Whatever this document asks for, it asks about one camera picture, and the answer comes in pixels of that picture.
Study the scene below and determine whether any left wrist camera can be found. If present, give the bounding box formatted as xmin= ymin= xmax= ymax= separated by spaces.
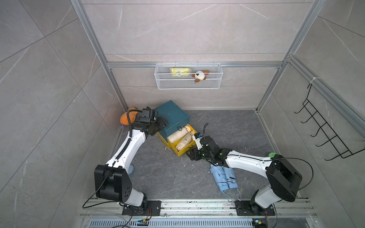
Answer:
xmin=138 ymin=107 xmax=155 ymax=124

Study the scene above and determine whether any aluminium frame profile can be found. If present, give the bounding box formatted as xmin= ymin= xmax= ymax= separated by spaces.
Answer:
xmin=71 ymin=1 xmax=365 ymax=135

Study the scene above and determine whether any white wire wall basket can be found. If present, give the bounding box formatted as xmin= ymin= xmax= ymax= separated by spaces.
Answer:
xmin=155 ymin=63 xmax=223 ymax=90

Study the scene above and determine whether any orange plush toy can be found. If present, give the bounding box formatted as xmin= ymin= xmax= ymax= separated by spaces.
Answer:
xmin=120 ymin=107 xmax=139 ymax=126

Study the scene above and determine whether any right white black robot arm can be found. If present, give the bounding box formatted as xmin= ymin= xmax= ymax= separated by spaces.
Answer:
xmin=186 ymin=146 xmax=303 ymax=216

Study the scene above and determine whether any blue umbrella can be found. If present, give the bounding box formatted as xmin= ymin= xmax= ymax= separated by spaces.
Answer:
xmin=222 ymin=167 xmax=238 ymax=189
xmin=210 ymin=164 xmax=229 ymax=192

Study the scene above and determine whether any beige umbrella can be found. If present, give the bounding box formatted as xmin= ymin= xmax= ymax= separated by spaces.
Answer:
xmin=167 ymin=124 xmax=191 ymax=143
xmin=175 ymin=131 xmax=196 ymax=151

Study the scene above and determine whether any black wall hook rack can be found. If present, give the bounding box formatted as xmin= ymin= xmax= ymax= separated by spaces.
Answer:
xmin=294 ymin=84 xmax=365 ymax=162

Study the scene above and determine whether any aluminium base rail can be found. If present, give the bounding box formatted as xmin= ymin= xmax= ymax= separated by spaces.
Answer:
xmin=76 ymin=199 xmax=322 ymax=228

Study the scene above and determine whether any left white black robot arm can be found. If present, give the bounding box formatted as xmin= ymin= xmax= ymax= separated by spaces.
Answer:
xmin=88 ymin=107 xmax=169 ymax=217

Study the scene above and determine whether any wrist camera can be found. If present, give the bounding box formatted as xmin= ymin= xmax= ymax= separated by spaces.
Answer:
xmin=193 ymin=133 xmax=212 ymax=151
xmin=138 ymin=107 xmax=155 ymax=124

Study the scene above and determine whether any yellow packet in basket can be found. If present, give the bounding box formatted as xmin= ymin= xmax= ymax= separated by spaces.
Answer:
xmin=170 ymin=67 xmax=191 ymax=77

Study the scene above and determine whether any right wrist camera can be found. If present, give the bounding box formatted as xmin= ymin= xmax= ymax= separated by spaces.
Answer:
xmin=193 ymin=133 xmax=212 ymax=151

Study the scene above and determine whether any blue grey sponge pad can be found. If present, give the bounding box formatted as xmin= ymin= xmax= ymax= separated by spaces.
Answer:
xmin=127 ymin=164 xmax=135 ymax=175

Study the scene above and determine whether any brown white plush dog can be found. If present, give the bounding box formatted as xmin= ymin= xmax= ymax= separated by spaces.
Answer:
xmin=192 ymin=70 xmax=210 ymax=83

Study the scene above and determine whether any teal drawer cabinet yellow base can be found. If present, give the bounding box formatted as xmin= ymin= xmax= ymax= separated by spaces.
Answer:
xmin=155 ymin=100 xmax=195 ymax=156

